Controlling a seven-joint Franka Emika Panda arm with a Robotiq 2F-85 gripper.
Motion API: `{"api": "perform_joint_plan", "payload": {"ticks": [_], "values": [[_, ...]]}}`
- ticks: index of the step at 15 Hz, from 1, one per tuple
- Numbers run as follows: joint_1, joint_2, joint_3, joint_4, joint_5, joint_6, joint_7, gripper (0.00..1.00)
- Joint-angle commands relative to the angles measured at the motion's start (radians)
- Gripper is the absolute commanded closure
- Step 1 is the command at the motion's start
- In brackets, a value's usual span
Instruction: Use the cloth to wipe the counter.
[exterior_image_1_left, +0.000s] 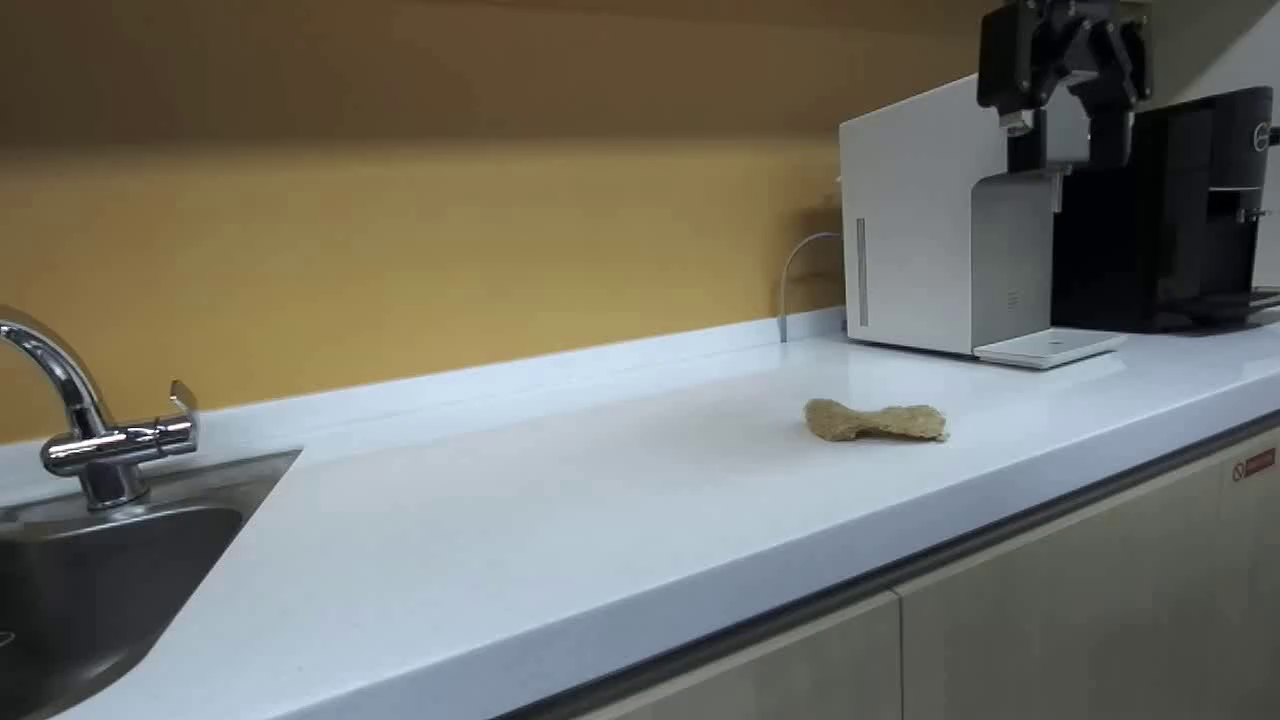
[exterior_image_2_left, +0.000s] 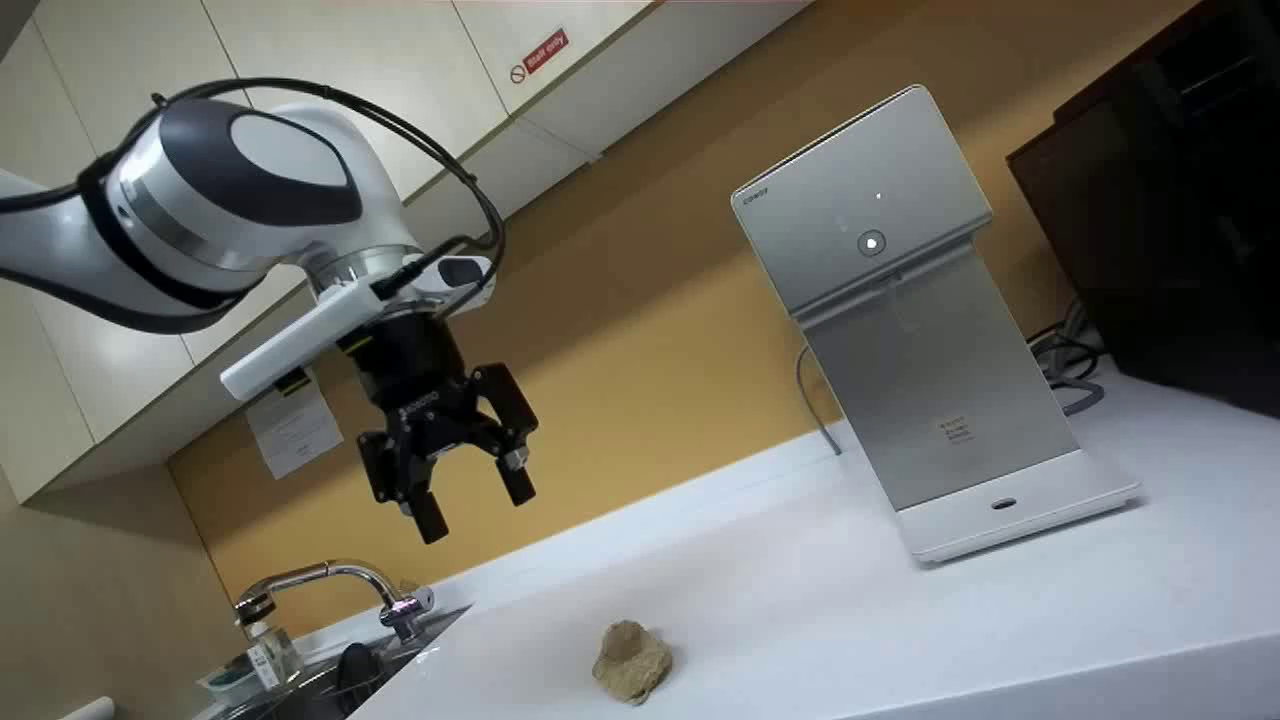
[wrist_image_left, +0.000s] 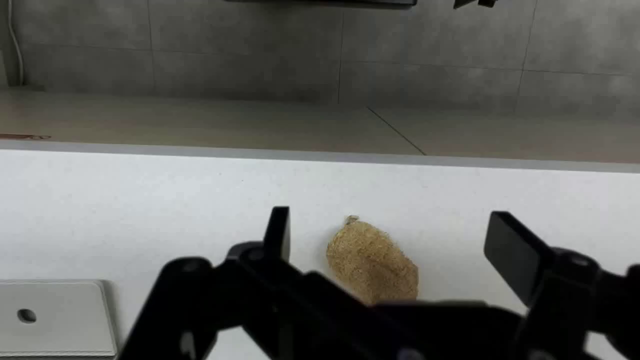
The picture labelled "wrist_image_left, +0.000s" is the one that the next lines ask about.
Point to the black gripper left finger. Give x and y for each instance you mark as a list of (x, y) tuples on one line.
[(220, 300)]

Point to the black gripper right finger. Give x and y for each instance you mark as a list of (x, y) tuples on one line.
[(567, 292)]

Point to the tan fuzzy cloth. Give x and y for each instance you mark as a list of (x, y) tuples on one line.
[(370, 262)]

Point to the white coffee machine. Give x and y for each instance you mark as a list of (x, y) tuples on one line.
[(62, 323)]

